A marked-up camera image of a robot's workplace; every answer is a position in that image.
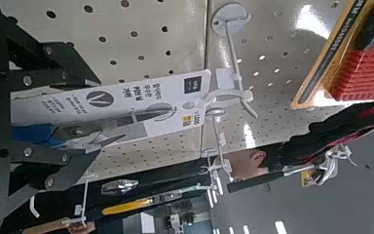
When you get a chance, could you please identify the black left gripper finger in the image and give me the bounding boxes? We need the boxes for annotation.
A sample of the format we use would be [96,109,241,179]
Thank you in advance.
[0,14,102,94]
[8,140,102,198]

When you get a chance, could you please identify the blue scissors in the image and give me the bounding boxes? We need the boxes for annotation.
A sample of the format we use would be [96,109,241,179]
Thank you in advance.
[10,68,212,154]

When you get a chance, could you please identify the white pegboard hook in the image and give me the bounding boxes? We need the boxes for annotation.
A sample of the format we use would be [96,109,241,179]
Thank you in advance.
[211,2,260,120]
[204,107,232,164]
[199,164,225,209]
[324,143,358,168]
[74,179,91,227]
[28,194,42,219]

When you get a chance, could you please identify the large beige pegboard panel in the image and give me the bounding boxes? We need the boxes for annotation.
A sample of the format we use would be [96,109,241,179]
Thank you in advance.
[0,0,208,228]

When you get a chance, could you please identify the glossy beige pegboard panel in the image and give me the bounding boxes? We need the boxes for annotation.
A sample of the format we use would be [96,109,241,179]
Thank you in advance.
[201,0,374,157]

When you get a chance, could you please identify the red tool in yellow package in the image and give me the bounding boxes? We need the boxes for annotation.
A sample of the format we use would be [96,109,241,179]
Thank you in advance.
[290,0,374,110]

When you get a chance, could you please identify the wooden tool handle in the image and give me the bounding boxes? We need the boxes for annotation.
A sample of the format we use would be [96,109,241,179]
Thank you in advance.
[22,216,72,234]

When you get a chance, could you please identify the chrome wrench with black handle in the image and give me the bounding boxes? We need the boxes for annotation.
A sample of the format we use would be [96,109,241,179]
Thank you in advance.
[100,175,215,197]

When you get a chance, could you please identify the yellow handled tool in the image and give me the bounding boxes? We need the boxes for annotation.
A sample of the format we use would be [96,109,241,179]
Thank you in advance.
[101,191,183,216]

